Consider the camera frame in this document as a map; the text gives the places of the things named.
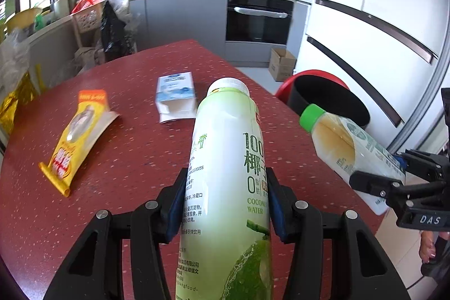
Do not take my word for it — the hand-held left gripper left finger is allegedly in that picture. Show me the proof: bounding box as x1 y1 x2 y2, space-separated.
42 168 187 300

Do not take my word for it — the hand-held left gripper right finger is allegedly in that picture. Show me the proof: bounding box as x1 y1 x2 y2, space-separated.
265 167 413 300

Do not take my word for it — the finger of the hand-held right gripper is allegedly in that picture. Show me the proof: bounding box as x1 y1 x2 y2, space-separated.
393 148 450 182
349 170 410 204

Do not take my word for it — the green cap drink bottle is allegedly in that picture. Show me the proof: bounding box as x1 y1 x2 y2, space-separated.
299 103 408 216

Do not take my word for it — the coconut water bottle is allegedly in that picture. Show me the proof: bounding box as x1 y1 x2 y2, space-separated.
175 77 274 300

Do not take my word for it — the red bin with black liner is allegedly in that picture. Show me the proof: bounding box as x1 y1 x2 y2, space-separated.
274 69 371 132

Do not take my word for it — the white blue carton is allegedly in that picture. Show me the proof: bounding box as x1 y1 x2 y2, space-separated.
155 71 198 124

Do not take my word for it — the yellow snack package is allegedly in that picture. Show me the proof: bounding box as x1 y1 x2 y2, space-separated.
38 89 120 198

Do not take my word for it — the person's right hand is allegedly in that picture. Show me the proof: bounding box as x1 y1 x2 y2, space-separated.
418 230 438 264

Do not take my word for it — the cardboard box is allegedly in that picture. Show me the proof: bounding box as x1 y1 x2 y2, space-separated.
269 47 298 83

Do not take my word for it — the black plastic bag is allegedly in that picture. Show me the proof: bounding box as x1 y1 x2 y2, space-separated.
101 1 129 62

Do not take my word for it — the gold foil bag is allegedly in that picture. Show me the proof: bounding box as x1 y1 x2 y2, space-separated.
0 71 39 136

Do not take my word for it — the black built-in oven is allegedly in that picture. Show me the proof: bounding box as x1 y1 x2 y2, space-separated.
225 0 295 44

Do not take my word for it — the grey lower cabinet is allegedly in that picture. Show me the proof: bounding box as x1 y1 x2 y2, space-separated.
128 0 314 67

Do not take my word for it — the beige storage rack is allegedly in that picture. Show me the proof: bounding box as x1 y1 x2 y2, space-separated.
71 1 106 69

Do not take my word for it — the red white plastic bag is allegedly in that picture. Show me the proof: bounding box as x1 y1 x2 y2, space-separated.
71 0 106 14

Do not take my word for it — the yellow bowl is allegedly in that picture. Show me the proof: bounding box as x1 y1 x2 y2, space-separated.
5 7 43 32

